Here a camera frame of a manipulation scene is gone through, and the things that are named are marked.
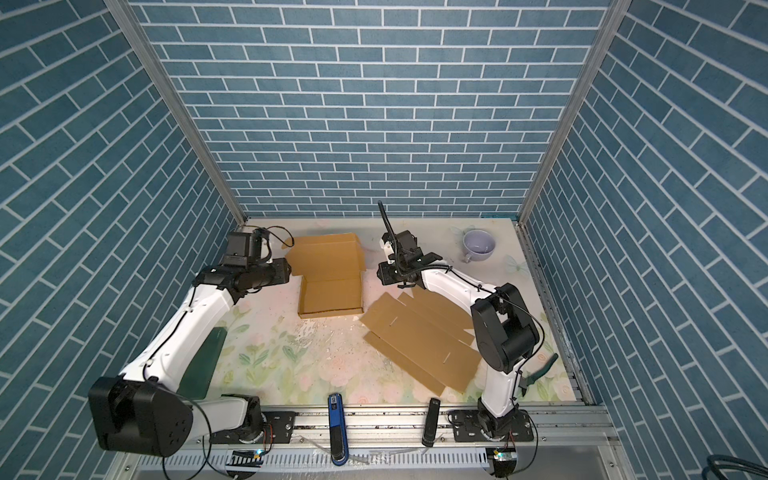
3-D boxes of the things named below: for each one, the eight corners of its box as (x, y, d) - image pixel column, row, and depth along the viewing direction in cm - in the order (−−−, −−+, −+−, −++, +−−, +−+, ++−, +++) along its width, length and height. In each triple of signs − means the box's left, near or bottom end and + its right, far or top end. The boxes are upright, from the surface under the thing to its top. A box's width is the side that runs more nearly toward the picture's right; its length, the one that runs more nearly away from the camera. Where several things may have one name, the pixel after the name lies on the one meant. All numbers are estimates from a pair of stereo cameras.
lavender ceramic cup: (464, 266, 107) (467, 257, 102) (459, 238, 115) (461, 229, 111) (495, 267, 107) (499, 257, 103) (488, 239, 115) (492, 229, 111)
